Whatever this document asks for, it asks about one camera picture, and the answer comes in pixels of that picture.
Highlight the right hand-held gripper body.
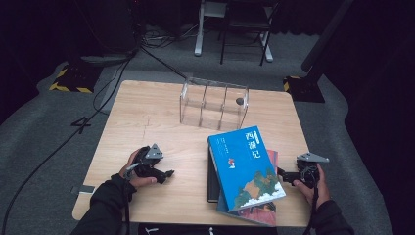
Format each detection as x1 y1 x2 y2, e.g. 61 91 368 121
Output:
292 152 330 190

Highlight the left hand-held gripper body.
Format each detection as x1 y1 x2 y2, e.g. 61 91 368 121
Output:
131 143 165 179

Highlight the black book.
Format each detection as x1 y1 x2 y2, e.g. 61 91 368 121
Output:
207 146 227 204

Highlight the red and blue illustrated book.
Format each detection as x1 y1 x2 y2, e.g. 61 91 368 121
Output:
216 149 280 227

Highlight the clear acrylic book rack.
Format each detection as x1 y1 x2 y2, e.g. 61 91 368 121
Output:
179 76 250 132

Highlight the person's left hand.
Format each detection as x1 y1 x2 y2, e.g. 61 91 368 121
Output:
118 148 158 190

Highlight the person's right hand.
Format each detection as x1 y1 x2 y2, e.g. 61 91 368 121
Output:
292 163 331 210

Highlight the person's dark clothing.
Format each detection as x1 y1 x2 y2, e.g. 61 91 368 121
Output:
136 223 278 235

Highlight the grey floor tape piece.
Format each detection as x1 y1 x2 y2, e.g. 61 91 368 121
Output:
70 184 96 196

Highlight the small hazard-striped stand base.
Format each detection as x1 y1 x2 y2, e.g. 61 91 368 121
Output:
283 75 326 104

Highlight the large hazard-striped stand base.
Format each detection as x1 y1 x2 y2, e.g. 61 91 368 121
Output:
48 63 103 94

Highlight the grey round base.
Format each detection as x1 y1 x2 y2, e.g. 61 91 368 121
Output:
80 53 131 67

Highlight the black slanted pole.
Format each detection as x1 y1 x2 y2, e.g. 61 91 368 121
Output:
300 0 355 73

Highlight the black equipment stand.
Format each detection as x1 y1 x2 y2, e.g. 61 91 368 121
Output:
67 0 145 67

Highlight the black folding chair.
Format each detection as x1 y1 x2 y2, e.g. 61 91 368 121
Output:
219 0 282 67

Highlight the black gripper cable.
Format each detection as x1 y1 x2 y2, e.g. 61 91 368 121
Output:
302 164 320 235

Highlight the black cable with silver plug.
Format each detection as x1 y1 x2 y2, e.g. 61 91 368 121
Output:
122 162 142 235

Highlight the thin looped black cable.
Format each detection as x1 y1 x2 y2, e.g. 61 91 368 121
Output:
92 62 126 116

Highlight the long black floor cable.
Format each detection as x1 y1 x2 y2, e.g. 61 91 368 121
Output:
0 52 136 235

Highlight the straight black floor cable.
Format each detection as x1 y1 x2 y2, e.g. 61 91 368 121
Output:
140 45 189 80

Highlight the tangle of black cables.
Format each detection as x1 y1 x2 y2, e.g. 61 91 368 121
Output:
141 23 197 47

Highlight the white desk frame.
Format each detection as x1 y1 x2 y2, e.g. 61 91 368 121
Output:
194 0 274 63

